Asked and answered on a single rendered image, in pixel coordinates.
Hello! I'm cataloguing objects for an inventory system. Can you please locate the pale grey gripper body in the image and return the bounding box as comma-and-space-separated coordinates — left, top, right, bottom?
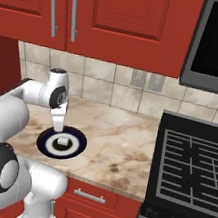
46, 100, 70, 135

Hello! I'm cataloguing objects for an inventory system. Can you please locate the white marshmallow cube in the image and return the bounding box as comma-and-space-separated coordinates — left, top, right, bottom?
55, 134, 70, 146

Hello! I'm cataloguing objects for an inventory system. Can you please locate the dark blue and white plate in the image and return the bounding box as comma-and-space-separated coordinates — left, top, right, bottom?
34, 120, 90, 164

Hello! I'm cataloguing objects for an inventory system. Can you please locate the dark red tall cupboard side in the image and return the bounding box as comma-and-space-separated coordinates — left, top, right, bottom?
0, 35, 32, 113

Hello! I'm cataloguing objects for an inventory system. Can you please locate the red drawer front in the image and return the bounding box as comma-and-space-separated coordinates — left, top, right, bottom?
58, 175, 145, 218

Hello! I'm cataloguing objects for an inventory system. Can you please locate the red wide upper cupboard door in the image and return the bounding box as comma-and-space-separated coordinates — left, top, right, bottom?
53, 0, 206, 82

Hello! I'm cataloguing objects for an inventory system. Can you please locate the red narrow upper cupboard door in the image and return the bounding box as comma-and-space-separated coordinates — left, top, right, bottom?
0, 0, 75, 53

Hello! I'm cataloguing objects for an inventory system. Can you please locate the black stove with hob grates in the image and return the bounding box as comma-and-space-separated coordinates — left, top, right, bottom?
133, 107, 218, 218

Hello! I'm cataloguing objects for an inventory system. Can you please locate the grey drawer handle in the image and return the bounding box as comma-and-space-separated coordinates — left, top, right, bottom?
72, 186, 108, 206

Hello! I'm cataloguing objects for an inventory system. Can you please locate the grey wall socket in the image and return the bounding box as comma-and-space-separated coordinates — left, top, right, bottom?
128, 67, 149, 90
146, 72, 167, 94

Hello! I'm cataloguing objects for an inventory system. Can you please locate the grey cupboard bar handle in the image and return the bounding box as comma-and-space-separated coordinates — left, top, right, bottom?
40, 0, 64, 40
61, 0, 84, 44

